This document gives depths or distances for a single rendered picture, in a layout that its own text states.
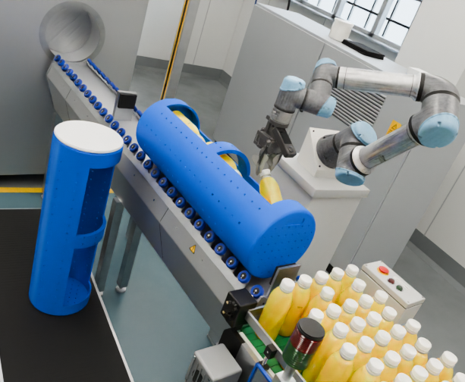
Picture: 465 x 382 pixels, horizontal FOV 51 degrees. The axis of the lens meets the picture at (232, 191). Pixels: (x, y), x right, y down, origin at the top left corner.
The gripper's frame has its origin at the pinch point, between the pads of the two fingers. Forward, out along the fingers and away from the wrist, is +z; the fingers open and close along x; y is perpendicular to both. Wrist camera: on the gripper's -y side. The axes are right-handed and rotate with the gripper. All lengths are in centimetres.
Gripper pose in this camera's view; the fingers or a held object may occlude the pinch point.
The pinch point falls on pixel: (264, 173)
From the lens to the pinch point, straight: 178.2
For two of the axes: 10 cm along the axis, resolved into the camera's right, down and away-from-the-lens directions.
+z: -3.0, 8.4, 4.5
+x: -7.9, 0.5, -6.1
